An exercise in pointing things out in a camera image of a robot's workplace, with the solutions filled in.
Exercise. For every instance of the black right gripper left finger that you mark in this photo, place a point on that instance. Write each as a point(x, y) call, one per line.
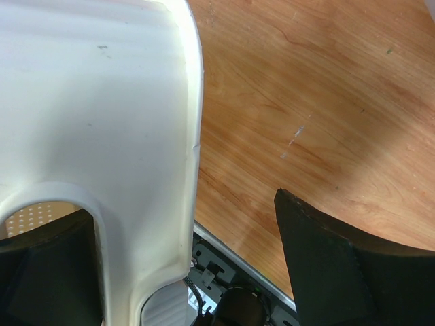
point(49, 275)

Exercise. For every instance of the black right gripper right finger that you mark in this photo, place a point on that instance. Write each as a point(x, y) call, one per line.
point(342, 275)

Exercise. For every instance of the beige perforated basket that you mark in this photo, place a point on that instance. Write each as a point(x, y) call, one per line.
point(101, 106)

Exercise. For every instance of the black mounting rail plate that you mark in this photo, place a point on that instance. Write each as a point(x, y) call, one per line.
point(223, 289)

